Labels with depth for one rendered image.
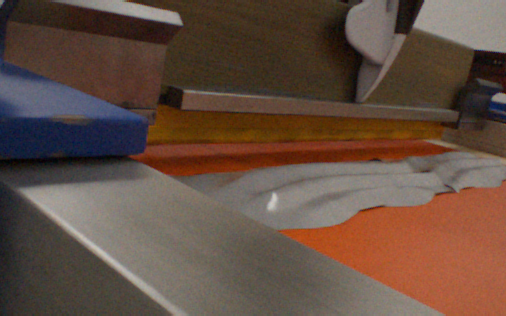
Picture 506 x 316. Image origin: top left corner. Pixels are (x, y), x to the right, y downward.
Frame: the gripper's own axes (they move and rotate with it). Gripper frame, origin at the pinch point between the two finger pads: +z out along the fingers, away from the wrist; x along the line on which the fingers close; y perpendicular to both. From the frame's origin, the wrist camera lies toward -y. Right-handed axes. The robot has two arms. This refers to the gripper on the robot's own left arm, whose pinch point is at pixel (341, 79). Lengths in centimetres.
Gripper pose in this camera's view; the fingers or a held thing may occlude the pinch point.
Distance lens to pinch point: 40.3
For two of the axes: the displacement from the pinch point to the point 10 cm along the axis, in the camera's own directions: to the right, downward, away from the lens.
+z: -1.8, 9.6, 2.2
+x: 7.2, 2.9, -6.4
